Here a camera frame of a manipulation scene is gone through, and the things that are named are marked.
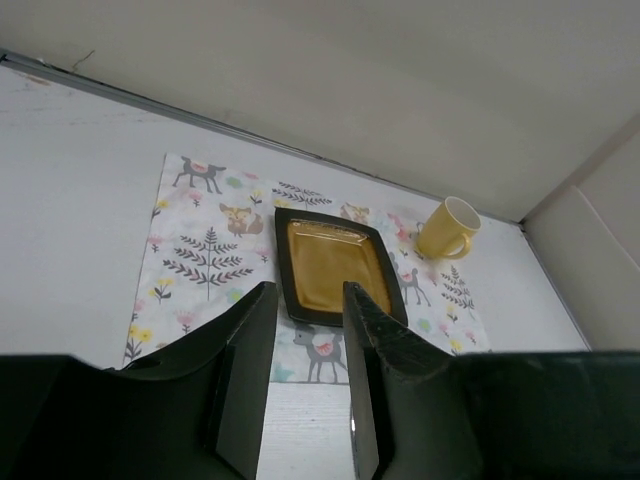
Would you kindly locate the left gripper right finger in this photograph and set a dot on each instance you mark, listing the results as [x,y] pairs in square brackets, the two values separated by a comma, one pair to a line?
[421,413]

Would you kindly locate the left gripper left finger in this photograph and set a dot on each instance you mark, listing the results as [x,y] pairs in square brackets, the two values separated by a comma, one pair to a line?
[193,409]

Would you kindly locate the knife with teal handle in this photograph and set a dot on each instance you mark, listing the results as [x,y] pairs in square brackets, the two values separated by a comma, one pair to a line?
[352,430]

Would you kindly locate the floral animal print cloth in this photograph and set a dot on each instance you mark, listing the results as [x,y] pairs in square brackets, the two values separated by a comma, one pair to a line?
[212,239]

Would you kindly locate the yellow mug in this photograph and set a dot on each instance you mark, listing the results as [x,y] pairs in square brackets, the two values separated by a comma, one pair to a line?
[448,232]

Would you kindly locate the square yellow black plate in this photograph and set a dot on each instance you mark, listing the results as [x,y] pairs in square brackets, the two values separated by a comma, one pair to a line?
[317,253]

